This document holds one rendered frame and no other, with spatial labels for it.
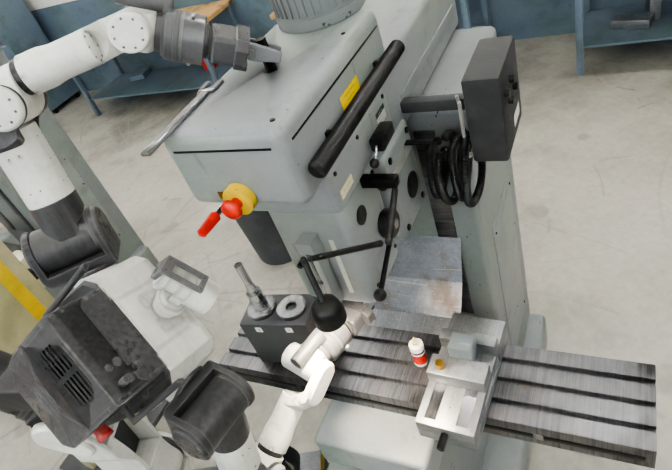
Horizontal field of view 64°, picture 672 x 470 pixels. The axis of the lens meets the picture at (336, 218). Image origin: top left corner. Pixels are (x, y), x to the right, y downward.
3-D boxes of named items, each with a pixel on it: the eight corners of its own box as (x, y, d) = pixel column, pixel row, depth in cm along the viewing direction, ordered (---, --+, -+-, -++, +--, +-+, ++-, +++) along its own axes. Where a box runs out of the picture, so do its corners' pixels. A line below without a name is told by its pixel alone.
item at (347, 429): (435, 491, 146) (427, 470, 139) (323, 460, 163) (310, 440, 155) (473, 341, 179) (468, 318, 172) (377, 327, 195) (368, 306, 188)
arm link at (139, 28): (176, 68, 93) (106, 56, 91) (181, 56, 103) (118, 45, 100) (182, -1, 89) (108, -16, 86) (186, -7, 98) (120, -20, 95)
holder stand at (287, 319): (325, 364, 164) (303, 322, 152) (261, 361, 173) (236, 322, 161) (334, 332, 173) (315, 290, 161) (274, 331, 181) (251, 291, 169)
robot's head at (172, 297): (192, 326, 106) (216, 302, 102) (145, 302, 102) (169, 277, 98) (198, 301, 111) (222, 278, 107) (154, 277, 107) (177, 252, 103)
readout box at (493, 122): (514, 162, 120) (504, 77, 108) (473, 163, 124) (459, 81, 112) (527, 113, 133) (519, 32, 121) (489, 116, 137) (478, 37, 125)
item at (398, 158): (409, 243, 136) (384, 160, 121) (324, 239, 148) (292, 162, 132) (428, 195, 149) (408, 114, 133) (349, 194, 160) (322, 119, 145)
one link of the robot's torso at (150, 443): (135, 522, 145) (9, 437, 118) (153, 458, 159) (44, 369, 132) (184, 513, 141) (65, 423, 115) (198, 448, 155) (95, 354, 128)
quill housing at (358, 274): (380, 309, 127) (341, 205, 107) (305, 300, 136) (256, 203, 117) (404, 251, 139) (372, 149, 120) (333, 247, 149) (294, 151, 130)
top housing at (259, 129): (311, 210, 92) (276, 129, 82) (193, 206, 104) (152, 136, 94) (394, 73, 122) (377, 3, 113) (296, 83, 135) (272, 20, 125)
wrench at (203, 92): (155, 156, 88) (152, 152, 88) (137, 157, 90) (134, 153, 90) (224, 82, 105) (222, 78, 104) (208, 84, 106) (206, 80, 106)
